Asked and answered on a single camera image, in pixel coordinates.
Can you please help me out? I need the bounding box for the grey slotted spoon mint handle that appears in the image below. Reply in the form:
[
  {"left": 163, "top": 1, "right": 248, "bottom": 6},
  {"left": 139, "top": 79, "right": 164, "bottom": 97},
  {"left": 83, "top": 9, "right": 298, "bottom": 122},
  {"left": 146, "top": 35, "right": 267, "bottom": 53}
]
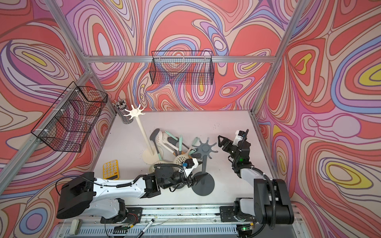
[{"left": 162, "top": 131, "right": 180, "bottom": 153}]

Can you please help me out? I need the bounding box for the cream slotted spoon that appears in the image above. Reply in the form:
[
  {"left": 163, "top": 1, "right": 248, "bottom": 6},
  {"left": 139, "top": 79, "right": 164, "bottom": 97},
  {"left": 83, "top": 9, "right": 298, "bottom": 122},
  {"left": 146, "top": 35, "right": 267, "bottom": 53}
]
[{"left": 155, "top": 131, "right": 179, "bottom": 153}]

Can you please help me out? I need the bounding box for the black wire basket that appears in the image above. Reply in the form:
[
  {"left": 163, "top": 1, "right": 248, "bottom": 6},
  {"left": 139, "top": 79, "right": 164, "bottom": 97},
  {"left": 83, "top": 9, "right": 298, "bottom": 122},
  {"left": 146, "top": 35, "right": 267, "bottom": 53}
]
[
  {"left": 149, "top": 50, "right": 215, "bottom": 85},
  {"left": 31, "top": 82, "right": 108, "bottom": 153}
]

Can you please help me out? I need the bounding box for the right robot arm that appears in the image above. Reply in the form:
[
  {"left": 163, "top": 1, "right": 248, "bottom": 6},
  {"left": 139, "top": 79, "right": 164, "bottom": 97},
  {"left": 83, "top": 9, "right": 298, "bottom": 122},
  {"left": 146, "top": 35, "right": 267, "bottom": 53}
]
[{"left": 218, "top": 132, "right": 295, "bottom": 229}]

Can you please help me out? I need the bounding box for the black marker pen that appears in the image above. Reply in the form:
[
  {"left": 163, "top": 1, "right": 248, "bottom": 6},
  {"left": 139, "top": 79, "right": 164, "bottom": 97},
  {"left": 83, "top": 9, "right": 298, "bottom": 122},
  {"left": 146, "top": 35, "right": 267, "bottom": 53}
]
[{"left": 140, "top": 219, "right": 155, "bottom": 235}]

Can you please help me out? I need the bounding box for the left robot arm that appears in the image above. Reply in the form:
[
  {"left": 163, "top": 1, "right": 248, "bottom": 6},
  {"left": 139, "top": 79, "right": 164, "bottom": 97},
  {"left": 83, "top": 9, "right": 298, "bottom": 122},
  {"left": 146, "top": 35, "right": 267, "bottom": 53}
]
[{"left": 56, "top": 160, "right": 201, "bottom": 222}]

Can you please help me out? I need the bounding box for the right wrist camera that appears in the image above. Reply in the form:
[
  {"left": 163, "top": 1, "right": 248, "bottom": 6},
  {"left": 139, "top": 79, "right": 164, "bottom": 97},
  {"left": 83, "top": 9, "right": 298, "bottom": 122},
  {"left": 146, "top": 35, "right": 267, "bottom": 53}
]
[{"left": 233, "top": 130, "right": 249, "bottom": 146}]

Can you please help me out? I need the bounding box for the grey slotted spatula mint handle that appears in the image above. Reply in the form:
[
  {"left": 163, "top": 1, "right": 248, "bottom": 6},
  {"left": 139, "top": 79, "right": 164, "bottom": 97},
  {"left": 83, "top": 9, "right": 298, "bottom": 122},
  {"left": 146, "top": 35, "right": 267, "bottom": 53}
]
[{"left": 149, "top": 129, "right": 162, "bottom": 161}]

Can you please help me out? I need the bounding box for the yellow calculator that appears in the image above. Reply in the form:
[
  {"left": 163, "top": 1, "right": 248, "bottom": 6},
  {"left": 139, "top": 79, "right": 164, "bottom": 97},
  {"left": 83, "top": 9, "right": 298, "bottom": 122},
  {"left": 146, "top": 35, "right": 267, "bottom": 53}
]
[{"left": 102, "top": 160, "right": 120, "bottom": 180}]

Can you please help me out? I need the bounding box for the dark grey utensil rack stand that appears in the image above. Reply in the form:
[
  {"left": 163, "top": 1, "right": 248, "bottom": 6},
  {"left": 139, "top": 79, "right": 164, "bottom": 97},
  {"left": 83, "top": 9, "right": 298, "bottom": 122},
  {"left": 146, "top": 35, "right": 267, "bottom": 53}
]
[{"left": 192, "top": 137, "right": 217, "bottom": 196}]

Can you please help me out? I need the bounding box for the pen holder cup with pens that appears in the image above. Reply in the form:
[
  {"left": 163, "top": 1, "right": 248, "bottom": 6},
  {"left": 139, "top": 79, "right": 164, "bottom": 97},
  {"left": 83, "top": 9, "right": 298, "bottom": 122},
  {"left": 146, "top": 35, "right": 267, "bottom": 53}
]
[{"left": 113, "top": 99, "right": 133, "bottom": 124}]

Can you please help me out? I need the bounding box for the black wire basket left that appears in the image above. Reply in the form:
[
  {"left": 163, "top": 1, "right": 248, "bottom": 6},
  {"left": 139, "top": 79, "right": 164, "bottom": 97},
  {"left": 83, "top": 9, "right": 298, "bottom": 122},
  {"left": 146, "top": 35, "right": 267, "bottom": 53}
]
[{"left": 31, "top": 82, "right": 108, "bottom": 153}]

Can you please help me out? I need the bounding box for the black wire basket back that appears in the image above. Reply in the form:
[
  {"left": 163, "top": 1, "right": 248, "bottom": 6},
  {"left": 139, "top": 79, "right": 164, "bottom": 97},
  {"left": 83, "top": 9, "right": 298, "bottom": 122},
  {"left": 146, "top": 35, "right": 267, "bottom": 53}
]
[{"left": 149, "top": 50, "right": 215, "bottom": 85}]

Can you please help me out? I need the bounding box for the cream utensil rack stand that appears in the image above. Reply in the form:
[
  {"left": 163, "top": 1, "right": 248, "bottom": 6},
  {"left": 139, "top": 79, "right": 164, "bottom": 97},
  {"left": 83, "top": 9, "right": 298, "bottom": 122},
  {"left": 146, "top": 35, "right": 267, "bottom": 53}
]
[{"left": 124, "top": 105, "right": 161, "bottom": 165}]

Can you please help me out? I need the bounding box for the cream skimmer wooden handle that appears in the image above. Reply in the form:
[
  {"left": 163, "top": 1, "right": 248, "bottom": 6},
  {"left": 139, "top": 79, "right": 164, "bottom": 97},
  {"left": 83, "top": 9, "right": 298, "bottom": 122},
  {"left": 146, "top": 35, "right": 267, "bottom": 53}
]
[{"left": 173, "top": 148, "right": 197, "bottom": 166}]

